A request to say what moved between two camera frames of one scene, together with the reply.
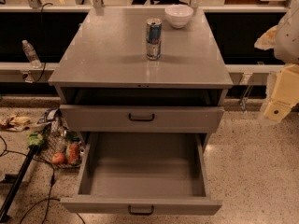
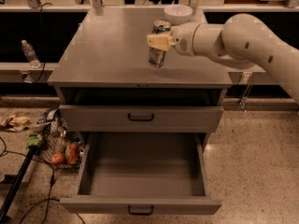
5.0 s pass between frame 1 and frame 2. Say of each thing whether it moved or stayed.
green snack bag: stayed
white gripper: moved
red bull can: moved
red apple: stayed
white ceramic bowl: stayed
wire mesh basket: stayed
